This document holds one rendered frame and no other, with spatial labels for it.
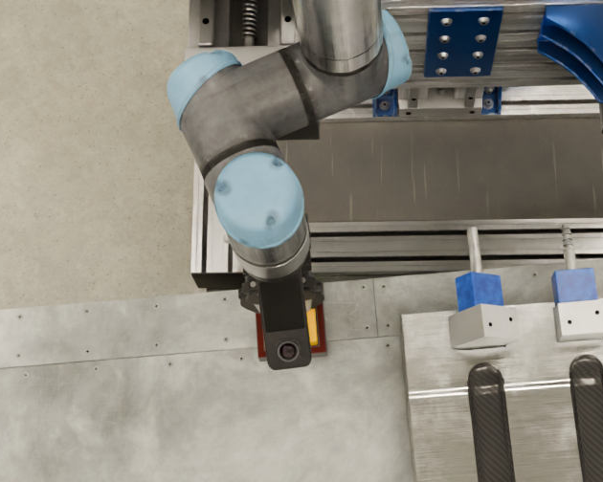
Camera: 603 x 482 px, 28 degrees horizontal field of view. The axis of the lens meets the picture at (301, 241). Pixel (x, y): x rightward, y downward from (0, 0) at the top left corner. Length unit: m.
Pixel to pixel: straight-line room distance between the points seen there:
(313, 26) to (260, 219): 0.17
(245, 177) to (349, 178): 1.07
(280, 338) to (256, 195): 0.23
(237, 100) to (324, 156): 1.03
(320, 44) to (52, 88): 1.49
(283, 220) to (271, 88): 0.13
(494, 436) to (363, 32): 0.49
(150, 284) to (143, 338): 0.87
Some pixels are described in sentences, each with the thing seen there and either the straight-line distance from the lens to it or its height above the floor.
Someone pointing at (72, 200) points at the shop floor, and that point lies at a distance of 2.38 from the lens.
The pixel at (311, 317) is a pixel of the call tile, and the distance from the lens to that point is 1.37.
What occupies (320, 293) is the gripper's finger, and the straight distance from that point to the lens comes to 1.26.
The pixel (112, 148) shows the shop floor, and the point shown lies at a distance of 2.40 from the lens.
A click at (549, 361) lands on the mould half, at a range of 1.32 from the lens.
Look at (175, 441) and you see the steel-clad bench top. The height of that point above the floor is 0.80.
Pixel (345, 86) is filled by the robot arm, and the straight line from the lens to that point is 1.09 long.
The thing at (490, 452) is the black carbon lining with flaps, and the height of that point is 0.88.
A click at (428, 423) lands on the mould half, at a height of 0.89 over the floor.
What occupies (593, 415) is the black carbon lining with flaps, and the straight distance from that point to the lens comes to 1.32.
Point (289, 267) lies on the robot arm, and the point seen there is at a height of 1.08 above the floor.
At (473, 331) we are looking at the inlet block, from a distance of 1.28.
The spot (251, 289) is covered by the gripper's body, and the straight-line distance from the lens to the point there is 1.23.
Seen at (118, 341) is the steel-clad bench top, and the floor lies 0.80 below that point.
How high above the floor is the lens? 2.17
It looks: 72 degrees down
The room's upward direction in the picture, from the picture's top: 11 degrees counter-clockwise
